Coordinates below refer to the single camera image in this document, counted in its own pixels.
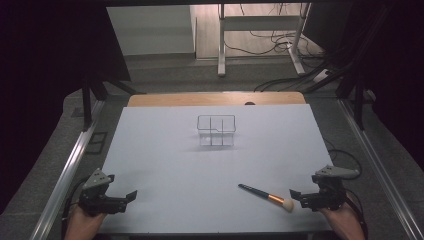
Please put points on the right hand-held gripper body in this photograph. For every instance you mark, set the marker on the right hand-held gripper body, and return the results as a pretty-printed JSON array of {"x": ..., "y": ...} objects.
[{"x": 330, "y": 190}]

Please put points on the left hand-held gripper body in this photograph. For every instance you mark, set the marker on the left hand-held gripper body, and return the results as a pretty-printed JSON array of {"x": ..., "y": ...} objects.
[{"x": 96, "y": 196}]

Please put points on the clear plastic compartment organizer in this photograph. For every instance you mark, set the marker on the clear plastic compartment organizer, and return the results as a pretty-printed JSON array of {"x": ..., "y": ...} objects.
[{"x": 216, "y": 130}]

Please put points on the person's left hand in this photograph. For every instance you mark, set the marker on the person's left hand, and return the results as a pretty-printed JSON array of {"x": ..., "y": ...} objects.
[{"x": 83, "y": 224}]

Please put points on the person's right hand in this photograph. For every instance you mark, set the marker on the person's right hand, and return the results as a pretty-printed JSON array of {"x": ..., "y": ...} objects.
[{"x": 343, "y": 222}]

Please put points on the black metal stand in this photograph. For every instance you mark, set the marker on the black metal stand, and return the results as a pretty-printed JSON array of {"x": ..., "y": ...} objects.
[
  {"x": 91, "y": 96},
  {"x": 358, "y": 100}
]

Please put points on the white power strip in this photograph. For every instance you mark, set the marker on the white power strip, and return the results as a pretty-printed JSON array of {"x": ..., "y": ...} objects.
[{"x": 321, "y": 75}]

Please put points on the silver aluminium rail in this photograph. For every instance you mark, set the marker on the silver aluminium rail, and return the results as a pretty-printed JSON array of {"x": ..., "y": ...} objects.
[
  {"x": 66, "y": 173},
  {"x": 376, "y": 160}
]

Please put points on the white wall panel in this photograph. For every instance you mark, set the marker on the white wall panel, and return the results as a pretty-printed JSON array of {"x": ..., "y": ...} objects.
[{"x": 150, "y": 30}]

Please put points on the white metal desk frame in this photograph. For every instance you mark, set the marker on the white metal desk frame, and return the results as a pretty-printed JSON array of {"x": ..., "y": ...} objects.
[{"x": 260, "y": 23}]

